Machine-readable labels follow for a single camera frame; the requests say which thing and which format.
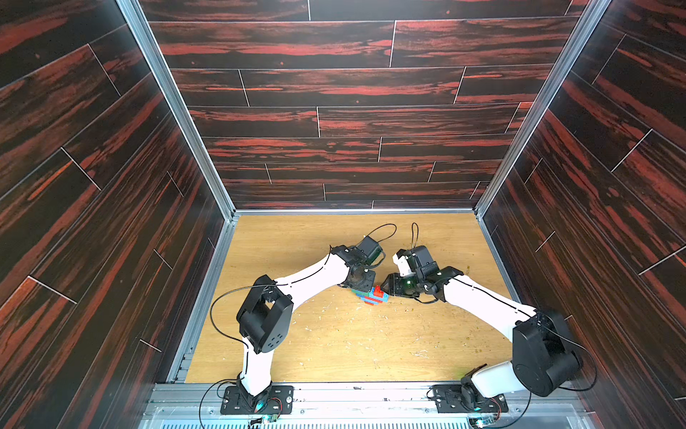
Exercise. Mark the aluminium front rail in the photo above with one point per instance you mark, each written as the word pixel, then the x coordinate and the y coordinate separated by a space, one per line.
pixel 358 405

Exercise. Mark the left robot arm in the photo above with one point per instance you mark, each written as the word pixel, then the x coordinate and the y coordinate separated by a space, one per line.
pixel 266 313

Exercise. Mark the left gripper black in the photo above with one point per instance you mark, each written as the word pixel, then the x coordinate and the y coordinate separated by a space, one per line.
pixel 368 286

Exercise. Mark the light blue lego front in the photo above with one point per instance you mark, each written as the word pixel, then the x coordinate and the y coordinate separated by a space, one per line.
pixel 369 297

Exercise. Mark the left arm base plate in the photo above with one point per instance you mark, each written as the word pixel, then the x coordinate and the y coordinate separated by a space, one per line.
pixel 276 400

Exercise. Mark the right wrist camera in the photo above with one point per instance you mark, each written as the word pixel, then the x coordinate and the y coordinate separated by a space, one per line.
pixel 404 268

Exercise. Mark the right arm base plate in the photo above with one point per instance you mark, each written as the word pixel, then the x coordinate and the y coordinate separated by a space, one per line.
pixel 455 398

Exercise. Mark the small red lego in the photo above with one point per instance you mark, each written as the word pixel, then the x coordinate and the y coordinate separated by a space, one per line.
pixel 379 294

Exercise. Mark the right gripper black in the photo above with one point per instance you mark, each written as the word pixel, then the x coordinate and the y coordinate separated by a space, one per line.
pixel 400 284

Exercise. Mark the red long lego brick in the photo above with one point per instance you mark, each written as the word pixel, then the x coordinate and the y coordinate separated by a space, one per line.
pixel 373 302

